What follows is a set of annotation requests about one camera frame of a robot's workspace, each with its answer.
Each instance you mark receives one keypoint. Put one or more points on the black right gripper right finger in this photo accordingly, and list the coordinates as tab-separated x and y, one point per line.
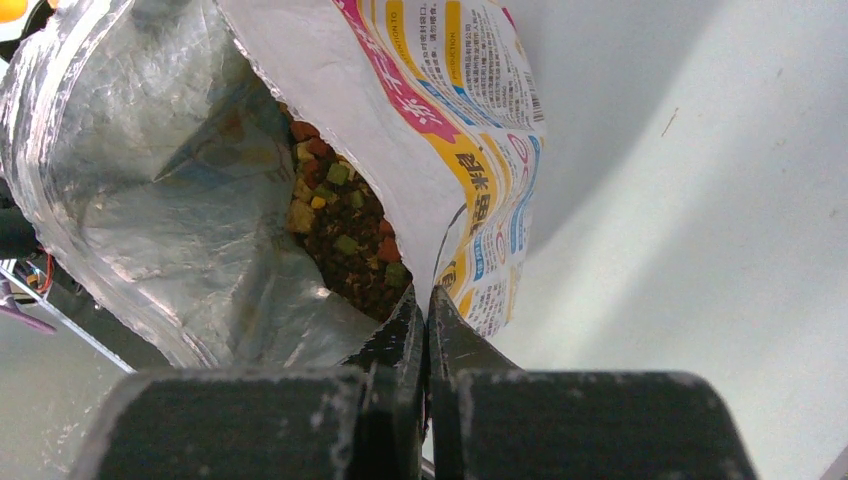
494	420

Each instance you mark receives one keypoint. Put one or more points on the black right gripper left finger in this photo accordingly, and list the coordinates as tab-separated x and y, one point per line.
363	418

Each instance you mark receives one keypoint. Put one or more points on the cat food bag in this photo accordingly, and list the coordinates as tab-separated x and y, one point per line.
258	182

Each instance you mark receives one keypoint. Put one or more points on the yellow plastic food scoop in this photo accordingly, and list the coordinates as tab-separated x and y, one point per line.
13	10

